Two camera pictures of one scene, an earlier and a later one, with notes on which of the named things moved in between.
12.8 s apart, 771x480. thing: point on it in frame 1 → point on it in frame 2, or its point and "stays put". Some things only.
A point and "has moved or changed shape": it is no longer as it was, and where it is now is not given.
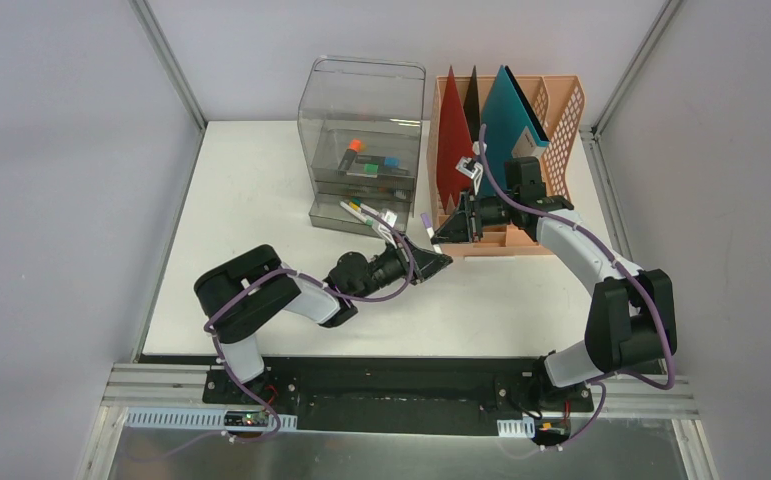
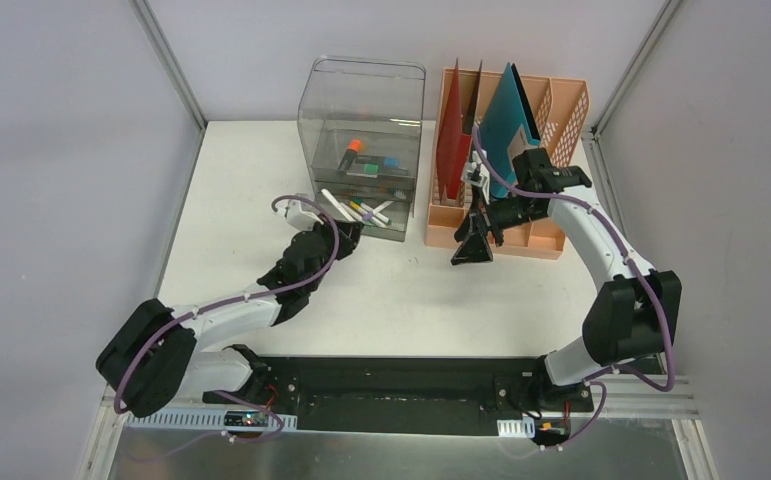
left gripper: x=411 y=259 → x=332 y=235
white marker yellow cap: x=359 y=209 stays put
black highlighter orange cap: x=350 y=154 stays put
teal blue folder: x=510 y=127 has moved or changed shape
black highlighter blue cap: x=385 y=161 stays put
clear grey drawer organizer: x=360 y=126 stays put
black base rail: x=400 y=395 stays put
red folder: x=455 y=141 stays put
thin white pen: x=489 y=258 → x=346 y=213
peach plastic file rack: x=476 y=123 has moved or changed shape
